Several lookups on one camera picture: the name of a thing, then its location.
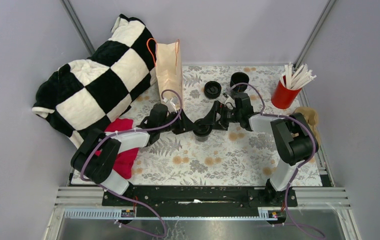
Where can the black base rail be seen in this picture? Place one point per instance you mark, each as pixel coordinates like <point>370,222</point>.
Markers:
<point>209,201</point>

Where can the stack of black cups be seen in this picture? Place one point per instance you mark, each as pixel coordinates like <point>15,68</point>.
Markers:
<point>238,78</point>

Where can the stack of black lids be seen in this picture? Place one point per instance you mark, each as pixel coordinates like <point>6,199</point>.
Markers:
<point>212,89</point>

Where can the white paper straws bundle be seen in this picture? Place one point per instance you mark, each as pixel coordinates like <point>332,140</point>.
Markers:
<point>296,79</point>

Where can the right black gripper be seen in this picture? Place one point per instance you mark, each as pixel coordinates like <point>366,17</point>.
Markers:
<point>210,118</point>

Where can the black coffee cup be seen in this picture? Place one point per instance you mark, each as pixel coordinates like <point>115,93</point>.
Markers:
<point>201,137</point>

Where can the black white checkered blanket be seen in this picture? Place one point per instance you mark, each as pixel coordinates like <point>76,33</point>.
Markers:
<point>91,93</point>

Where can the peach paper bag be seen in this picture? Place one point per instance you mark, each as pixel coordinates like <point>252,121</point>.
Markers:
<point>168,68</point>

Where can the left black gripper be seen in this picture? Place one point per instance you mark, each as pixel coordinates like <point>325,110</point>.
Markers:
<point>184,125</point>

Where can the floral tablecloth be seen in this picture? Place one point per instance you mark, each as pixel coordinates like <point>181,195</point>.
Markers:
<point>234,157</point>

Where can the brown cardboard cup carrier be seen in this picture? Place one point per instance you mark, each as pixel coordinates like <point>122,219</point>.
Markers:
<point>312,119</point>

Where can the red cloth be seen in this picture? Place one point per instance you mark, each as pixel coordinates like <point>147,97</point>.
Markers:
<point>125,160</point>

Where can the red cup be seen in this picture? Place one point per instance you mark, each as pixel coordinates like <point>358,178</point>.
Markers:
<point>282,98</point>

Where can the black cup lid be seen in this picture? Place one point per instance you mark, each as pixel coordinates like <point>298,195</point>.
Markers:
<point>200,128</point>

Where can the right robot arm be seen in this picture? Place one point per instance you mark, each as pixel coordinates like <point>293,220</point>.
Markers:
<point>294,141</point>

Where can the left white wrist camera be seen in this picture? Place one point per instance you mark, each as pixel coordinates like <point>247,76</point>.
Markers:
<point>173,103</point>

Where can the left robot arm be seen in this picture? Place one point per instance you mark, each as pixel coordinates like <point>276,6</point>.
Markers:
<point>96,156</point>

